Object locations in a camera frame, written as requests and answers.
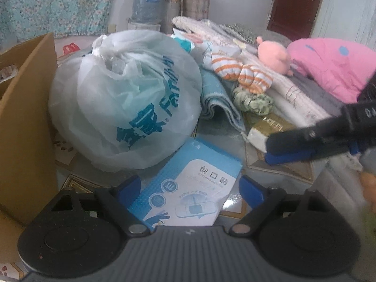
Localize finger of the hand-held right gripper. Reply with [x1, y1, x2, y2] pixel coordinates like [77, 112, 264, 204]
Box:
[265, 117, 348, 154]
[264, 143, 358, 165]

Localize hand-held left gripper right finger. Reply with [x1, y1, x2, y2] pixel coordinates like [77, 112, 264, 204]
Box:
[229, 176, 338, 237]

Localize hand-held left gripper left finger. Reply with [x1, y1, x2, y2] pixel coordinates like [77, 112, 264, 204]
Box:
[38, 175, 152, 237]

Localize gold tissue packet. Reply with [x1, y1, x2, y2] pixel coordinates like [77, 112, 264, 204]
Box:
[247, 114, 297, 153]

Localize orange white striped cloth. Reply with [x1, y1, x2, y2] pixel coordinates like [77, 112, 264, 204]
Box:
[211, 51, 273, 94]

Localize brown cardboard box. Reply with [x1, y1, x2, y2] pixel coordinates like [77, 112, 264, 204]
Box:
[0, 33, 59, 263]

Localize person's right forearm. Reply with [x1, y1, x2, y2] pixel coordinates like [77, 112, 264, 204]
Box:
[351, 200, 376, 282]

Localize person's right hand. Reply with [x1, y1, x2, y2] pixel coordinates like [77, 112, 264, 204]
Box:
[361, 170, 376, 202]

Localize white lined cloth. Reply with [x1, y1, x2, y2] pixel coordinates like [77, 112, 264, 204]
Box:
[266, 75, 334, 125]

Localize blue white bandage packet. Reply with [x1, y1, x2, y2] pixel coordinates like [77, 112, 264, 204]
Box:
[128, 137, 244, 232]

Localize green floral scrunchie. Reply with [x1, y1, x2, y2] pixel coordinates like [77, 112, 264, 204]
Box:
[232, 86, 275, 115]

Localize pink quilt blue dots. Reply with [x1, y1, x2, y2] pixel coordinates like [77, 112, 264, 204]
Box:
[286, 38, 376, 103]

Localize pink plush toy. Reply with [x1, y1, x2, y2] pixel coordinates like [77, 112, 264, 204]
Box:
[256, 36, 294, 77]

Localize teal folded towel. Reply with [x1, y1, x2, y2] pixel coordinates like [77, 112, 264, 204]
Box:
[200, 69, 246, 133]

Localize white plastic bag teal print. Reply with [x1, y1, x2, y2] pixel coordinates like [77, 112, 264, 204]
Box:
[48, 29, 203, 172]

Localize white wooden door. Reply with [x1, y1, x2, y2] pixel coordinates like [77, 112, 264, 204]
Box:
[311, 0, 376, 44]

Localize green patterned pillow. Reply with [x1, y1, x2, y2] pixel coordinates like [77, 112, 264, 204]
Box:
[220, 23, 265, 46]

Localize brown wooden door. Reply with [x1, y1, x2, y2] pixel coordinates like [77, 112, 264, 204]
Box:
[267, 0, 328, 34]

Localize white water dispenser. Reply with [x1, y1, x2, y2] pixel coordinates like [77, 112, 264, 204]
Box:
[127, 18, 162, 33]

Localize plaid rolled mat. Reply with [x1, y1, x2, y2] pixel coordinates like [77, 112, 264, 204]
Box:
[163, 0, 184, 34]
[183, 0, 210, 21]

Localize blue water jug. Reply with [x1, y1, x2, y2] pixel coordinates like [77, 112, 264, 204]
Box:
[132, 0, 163, 24]

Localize teal floral hanging cloth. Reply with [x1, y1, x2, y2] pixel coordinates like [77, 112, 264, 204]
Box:
[0, 0, 128, 43]

